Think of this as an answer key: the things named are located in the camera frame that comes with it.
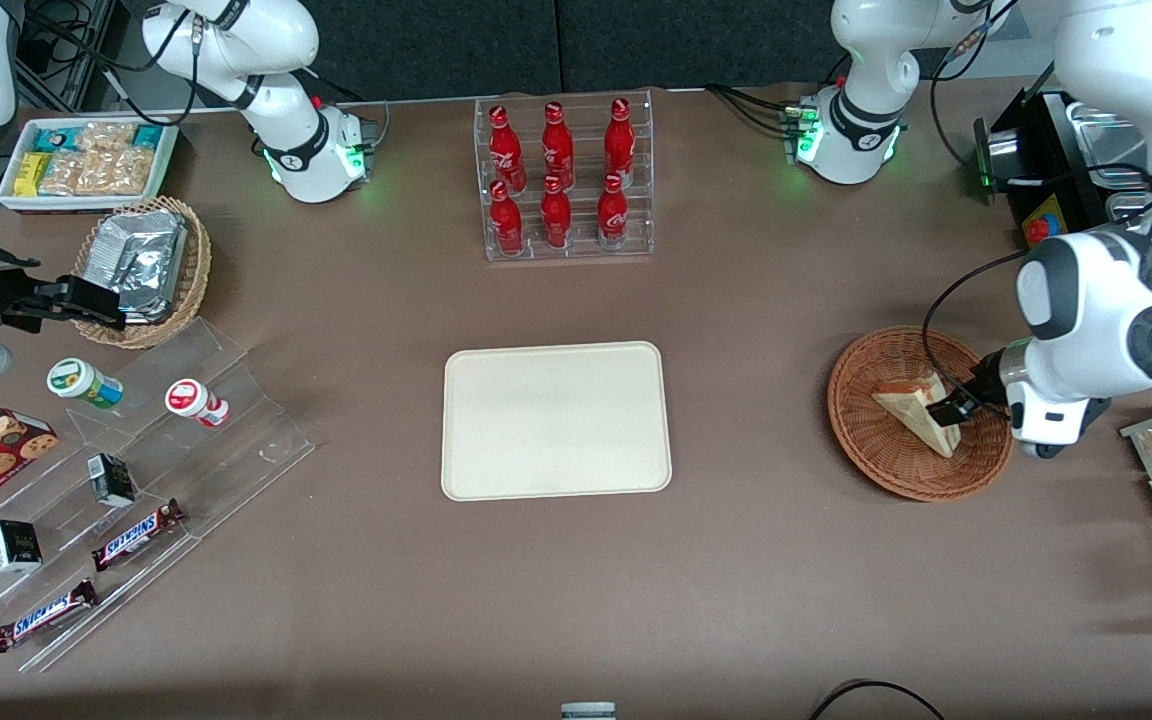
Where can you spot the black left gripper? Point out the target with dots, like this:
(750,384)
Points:
(983,384)

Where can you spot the triangular sandwich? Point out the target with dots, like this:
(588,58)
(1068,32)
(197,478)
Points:
(921,412)

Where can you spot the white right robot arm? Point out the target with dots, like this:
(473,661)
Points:
(276,40)

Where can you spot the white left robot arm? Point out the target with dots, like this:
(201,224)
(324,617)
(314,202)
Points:
(1096,290)

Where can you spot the brown round wicker basket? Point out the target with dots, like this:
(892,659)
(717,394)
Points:
(886,460)

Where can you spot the white rectangular snack tray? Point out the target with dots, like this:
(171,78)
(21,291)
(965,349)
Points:
(6,195)

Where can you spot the light wicker basket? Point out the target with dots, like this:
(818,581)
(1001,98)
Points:
(194,265)

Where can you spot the beige plastic tray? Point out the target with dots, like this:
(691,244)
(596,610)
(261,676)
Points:
(556,420)

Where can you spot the green lid white cup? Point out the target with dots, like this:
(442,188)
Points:
(81,382)

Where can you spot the silver foil package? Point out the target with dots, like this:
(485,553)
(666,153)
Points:
(136,245)
(151,300)

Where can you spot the clear bag of crackers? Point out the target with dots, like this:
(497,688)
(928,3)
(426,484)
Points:
(106,135)
(64,172)
(121,172)

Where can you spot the yellow snack bar package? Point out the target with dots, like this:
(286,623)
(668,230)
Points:
(31,174)

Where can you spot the red lid white cup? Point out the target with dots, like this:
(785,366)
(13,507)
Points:
(191,400)

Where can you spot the teal snack package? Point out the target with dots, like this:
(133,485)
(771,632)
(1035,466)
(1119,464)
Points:
(148,135)
(52,138)

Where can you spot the small black chocolate box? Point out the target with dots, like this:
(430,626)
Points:
(112,480)
(14,546)

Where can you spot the clear acrylic stepped display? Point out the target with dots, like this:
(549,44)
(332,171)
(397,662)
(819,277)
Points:
(226,450)

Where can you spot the brown Snickers bar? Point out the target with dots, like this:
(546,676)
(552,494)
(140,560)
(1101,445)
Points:
(44,616)
(136,536)

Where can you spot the metal food pan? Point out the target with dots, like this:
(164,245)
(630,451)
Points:
(1131,205)
(1106,125)

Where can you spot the black food warmer machine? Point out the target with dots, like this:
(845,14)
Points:
(1036,150)

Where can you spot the clear acrylic bottle rack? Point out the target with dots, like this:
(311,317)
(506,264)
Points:
(636,215)

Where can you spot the red cola bottle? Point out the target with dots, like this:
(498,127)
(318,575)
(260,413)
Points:
(557,140)
(619,138)
(506,145)
(556,215)
(613,212)
(506,220)

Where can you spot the small grey white object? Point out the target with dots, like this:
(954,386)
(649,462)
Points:
(588,712)

